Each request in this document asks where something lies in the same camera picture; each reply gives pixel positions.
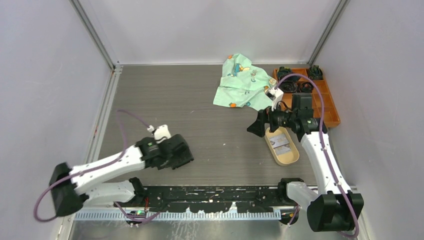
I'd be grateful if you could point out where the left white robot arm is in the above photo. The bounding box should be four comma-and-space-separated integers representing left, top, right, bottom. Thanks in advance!
49, 134, 194, 217

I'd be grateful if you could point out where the beige oval tray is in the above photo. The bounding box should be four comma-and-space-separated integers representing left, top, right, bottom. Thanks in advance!
264, 127, 300, 166

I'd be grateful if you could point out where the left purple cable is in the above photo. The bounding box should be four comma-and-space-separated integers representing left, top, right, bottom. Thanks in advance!
33, 109, 161, 227

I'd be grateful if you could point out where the orange compartment tray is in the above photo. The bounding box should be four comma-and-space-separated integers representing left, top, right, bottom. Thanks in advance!
291, 67, 341, 128

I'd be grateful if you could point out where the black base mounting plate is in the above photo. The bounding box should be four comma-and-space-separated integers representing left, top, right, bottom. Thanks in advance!
118, 185, 296, 214

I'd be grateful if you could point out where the aluminium cable duct rail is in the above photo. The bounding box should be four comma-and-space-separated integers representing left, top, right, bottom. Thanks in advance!
74, 209, 281, 221

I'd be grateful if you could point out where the silver VIP card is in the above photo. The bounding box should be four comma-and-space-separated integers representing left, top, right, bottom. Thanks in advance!
274, 144, 291, 156

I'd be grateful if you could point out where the black coiled strap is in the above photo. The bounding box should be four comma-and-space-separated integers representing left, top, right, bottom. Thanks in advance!
297, 81, 315, 94
306, 64, 324, 81
278, 80, 299, 94
276, 66, 302, 83

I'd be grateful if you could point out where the purple cable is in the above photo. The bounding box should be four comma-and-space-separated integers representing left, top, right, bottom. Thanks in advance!
273, 73, 360, 239
33, 109, 161, 227

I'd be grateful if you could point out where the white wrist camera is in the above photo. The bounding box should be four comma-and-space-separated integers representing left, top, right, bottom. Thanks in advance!
265, 87, 284, 111
147, 124, 172, 142

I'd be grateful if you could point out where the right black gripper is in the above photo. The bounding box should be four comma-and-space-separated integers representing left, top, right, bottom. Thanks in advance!
247, 98, 297, 138

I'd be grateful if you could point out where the green cartoon print cloth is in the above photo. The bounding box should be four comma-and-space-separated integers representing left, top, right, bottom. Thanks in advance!
213, 53, 277, 111

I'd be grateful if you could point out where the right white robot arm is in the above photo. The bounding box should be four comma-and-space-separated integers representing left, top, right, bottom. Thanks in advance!
247, 88, 364, 238

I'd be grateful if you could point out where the white VIP card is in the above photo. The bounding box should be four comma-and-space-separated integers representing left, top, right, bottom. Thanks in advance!
269, 133, 290, 149

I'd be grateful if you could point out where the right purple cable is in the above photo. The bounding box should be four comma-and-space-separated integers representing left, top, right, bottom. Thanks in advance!
273, 73, 360, 239

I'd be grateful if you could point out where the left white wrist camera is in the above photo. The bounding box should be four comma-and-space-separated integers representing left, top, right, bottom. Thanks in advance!
147, 124, 172, 142

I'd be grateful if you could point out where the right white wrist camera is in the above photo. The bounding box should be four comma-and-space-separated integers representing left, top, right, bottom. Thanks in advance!
265, 87, 284, 111

